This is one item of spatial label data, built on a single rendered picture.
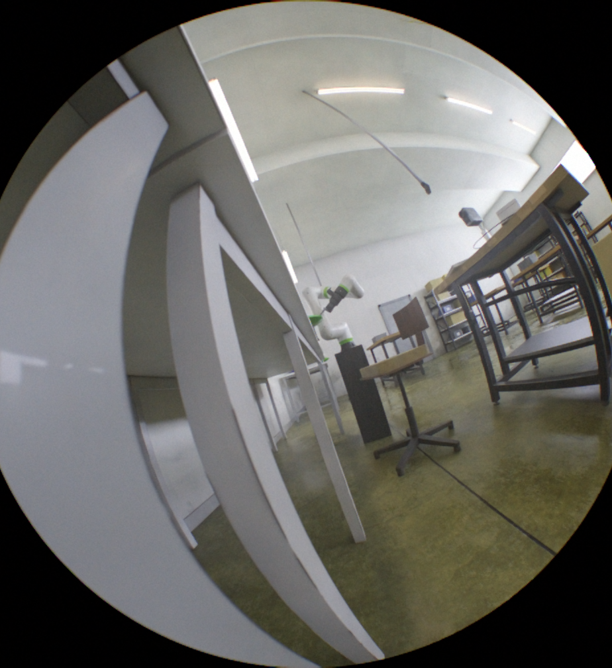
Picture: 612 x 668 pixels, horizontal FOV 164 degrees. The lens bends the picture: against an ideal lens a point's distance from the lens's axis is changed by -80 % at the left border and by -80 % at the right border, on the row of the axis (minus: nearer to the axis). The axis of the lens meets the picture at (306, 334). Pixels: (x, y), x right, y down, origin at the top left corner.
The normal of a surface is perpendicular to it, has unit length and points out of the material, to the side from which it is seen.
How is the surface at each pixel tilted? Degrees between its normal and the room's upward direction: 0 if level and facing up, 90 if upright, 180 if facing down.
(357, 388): 90
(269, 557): 90
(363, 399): 90
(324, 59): 180
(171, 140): 180
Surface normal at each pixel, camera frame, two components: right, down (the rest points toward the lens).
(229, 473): -0.12, -0.19
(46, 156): 0.31, 0.92
